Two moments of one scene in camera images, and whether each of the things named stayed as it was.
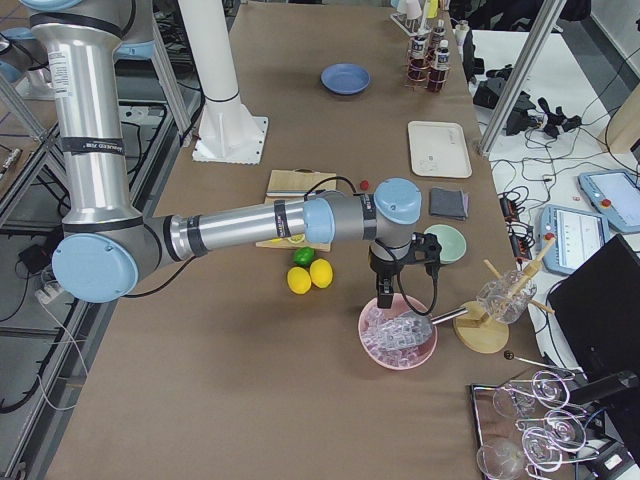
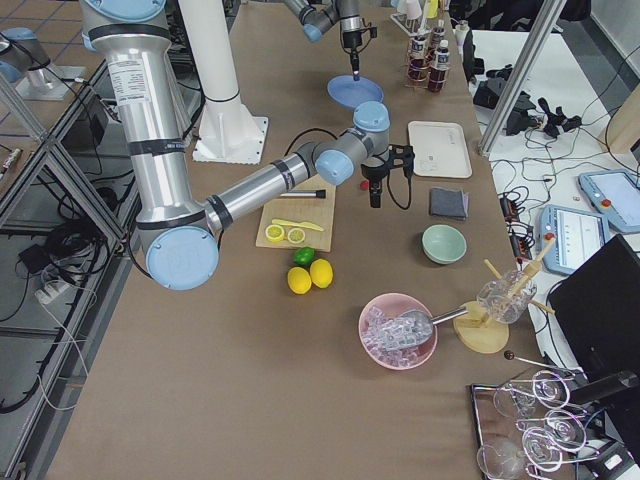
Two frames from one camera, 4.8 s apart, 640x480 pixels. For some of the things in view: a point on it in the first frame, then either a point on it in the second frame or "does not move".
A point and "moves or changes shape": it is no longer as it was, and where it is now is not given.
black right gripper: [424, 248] to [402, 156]
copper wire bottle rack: [428, 61] does not move
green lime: [304, 256] does not move
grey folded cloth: [449, 203] does not move
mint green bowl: [453, 244] does not move
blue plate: [345, 78] moves or changes shape
